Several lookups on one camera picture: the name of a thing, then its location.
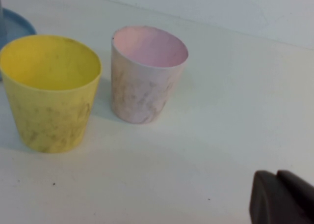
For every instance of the blue cup stand white caps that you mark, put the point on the blue cup stand white caps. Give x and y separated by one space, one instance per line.
17 22

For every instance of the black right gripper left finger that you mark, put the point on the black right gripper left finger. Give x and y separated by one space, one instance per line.
272 202

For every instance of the pink plastic cup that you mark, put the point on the pink plastic cup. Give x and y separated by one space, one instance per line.
137 98

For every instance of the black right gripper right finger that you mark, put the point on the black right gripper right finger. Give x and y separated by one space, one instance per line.
299 184

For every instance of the yellow plastic cup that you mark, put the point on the yellow plastic cup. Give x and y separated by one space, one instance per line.
49 125

